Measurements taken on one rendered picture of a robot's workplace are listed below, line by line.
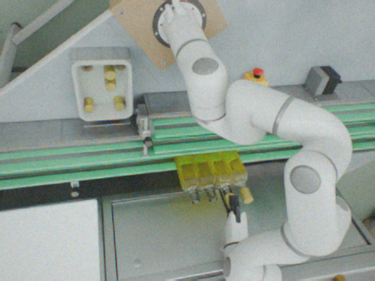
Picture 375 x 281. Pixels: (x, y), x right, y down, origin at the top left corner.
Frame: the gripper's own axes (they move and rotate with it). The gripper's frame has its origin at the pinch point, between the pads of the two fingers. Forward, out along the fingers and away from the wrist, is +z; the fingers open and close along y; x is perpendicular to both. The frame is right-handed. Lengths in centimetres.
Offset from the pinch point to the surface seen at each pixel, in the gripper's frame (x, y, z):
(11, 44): 96, 8, 72
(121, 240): 34.6, -12.2, -8.4
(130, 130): 36.4, 6.5, 24.3
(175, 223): 17.6, -12.4, -0.8
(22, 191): 74, -15, 10
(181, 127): 18.4, 13.9, 19.6
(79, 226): 49, -12, -5
